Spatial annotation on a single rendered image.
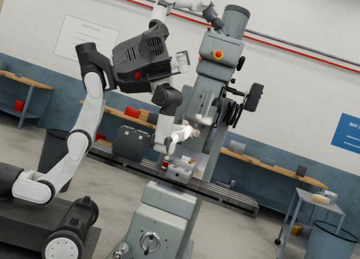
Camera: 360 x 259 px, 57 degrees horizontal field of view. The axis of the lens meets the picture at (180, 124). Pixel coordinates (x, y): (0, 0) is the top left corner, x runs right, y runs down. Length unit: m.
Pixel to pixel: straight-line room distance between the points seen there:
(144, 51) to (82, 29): 5.56
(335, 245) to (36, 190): 3.05
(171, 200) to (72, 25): 5.71
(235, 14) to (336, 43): 4.58
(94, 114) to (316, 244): 2.94
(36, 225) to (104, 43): 5.51
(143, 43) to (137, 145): 0.82
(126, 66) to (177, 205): 0.94
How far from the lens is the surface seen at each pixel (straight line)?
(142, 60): 1.76
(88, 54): 1.91
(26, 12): 7.94
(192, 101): 2.24
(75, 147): 1.90
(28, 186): 2.01
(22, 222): 1.94
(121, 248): 2.08
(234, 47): 2.15
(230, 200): 2.28
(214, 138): 2.70
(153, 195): 2.17
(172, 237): 2.05
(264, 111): 6.58
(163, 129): 1.81
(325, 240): 4.03
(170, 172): 2.17
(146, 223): 2.05
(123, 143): 2.36
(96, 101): 1.88
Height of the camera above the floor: 1.39
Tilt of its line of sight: 3 degrees down
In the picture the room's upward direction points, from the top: 19 degrees clockwise
